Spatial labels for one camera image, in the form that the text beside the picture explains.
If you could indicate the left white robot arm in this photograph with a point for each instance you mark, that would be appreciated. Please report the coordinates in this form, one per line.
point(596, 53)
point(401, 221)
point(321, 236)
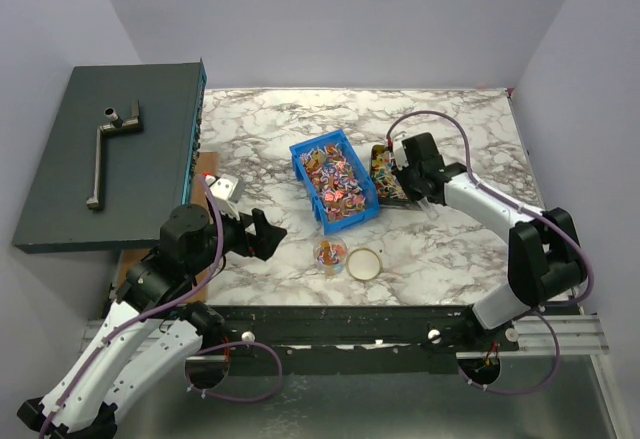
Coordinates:
point(152, 324)

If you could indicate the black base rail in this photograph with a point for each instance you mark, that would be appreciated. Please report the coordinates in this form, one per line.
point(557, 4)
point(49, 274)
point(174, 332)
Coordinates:
point(345, 340)

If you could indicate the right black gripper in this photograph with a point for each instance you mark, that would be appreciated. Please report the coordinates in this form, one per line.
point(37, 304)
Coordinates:
point(409, 179)

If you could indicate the metal candy tin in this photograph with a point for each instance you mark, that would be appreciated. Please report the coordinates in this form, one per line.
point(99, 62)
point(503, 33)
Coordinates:
point(389, 191)

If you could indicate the round jar lid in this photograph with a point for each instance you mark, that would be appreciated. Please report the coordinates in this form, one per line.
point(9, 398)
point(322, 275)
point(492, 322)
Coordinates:
point(364, 264)

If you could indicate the dark grey box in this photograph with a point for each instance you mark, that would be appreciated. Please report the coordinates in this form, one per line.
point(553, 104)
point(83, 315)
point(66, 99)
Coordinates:
point(120, 157)

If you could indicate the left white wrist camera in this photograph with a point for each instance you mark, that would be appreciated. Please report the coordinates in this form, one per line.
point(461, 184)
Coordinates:
point(224, 192)

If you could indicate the wooden board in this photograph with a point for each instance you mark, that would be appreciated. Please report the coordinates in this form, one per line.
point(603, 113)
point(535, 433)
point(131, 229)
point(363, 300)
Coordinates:
point(207, 162)

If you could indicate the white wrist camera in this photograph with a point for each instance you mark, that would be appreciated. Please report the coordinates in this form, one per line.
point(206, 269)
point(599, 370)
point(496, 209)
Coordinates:
point(397, 153)
point(224, 192)

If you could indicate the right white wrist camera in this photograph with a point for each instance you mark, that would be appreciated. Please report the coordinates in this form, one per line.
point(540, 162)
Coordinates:
point(397, 153)

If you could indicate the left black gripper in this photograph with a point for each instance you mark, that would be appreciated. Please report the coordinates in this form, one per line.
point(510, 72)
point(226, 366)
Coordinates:
point(264, 243)

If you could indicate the blue candy bin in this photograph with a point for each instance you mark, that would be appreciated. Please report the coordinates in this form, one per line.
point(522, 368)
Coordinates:
point(341, 191)

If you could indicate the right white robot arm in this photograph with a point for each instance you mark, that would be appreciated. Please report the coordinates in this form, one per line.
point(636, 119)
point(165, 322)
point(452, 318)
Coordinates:
point(543, 261)

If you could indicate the clear glass jar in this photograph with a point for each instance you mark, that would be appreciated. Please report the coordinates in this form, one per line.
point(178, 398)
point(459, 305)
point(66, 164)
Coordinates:
point(330, 254)

